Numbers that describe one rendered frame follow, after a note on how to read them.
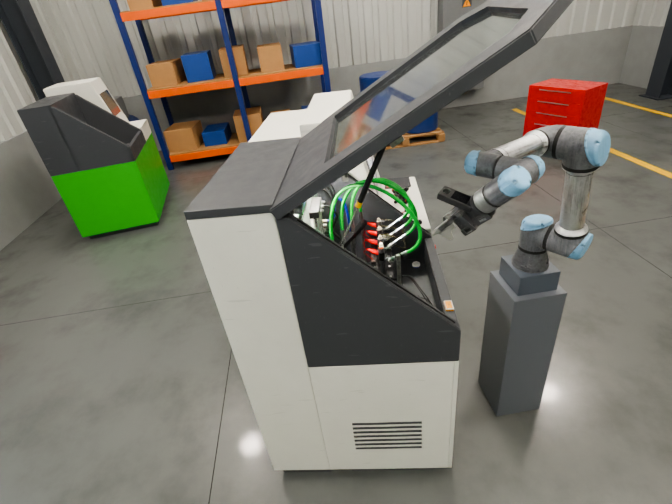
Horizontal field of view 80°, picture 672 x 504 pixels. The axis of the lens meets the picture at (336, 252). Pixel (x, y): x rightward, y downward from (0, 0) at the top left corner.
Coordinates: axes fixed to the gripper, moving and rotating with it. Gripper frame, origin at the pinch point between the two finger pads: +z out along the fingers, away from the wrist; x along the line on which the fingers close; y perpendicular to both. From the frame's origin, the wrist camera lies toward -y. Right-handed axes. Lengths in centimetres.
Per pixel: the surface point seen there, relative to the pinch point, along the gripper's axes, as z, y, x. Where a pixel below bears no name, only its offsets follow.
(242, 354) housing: 58, -18, -64
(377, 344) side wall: 32.9, 15.8, -33.2
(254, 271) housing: 25, -35, -47
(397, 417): 61, 49, -39
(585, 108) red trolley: 137, 87, 401
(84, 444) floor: 188, -47, -136
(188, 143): 482, -298, 198
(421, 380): 40, 41, -29
